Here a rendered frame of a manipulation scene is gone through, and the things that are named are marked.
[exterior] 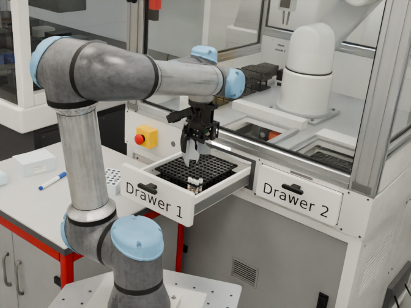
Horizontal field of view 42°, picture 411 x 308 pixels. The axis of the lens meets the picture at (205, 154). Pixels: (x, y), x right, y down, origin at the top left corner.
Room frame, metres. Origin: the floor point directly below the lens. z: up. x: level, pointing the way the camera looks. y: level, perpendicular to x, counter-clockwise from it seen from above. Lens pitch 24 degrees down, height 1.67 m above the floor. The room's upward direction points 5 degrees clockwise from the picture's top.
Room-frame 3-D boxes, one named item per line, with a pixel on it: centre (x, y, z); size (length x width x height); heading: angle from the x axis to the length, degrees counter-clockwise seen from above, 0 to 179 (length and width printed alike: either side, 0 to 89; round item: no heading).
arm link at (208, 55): (1.49, 0.03, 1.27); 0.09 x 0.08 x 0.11; 147
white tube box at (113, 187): (1.69, 0.32, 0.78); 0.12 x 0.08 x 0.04; 169
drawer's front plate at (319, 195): (1.53, -0.30, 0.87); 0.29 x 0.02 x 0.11; 54
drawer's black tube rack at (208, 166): (1.61, 0.02, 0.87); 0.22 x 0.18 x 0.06; 144
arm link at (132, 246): (1.04, 0.14, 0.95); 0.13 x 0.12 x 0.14; 57
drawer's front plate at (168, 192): (1.45, 0.14, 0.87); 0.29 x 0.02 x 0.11; 54
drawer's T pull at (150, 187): (1.43, 0.16, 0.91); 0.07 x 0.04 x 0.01; 54
